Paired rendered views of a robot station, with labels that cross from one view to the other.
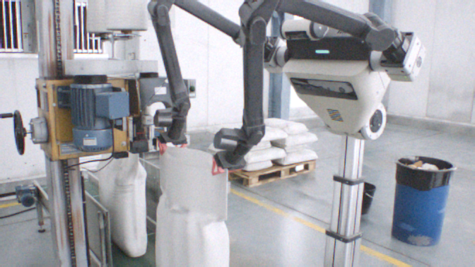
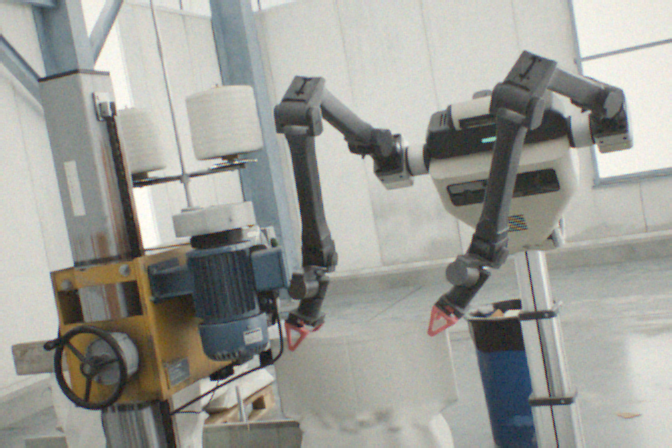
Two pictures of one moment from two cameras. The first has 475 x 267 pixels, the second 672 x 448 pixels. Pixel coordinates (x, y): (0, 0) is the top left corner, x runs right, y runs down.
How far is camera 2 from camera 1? 1.35 m
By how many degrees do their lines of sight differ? 30
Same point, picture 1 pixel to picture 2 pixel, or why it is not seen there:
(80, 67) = (229, 217)
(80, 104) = (226, 280)
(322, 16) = (572, 86)
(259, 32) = (538, 113)
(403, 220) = (515, 412)
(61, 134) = (164, 350)
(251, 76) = (510, 172)
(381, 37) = (614, 100)
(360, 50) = (555, 125)
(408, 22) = not seen: hidden behind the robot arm
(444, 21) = (368, 87)
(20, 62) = not seen: outside the picture
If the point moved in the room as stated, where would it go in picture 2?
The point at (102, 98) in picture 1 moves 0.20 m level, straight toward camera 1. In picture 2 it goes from (269, 259) to (337, 252)
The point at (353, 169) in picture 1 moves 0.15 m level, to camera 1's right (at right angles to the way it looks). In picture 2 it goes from (546, 294) to (584, 283)
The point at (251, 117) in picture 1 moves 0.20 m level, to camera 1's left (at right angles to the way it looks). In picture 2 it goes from (500, 229) to (429, 245)
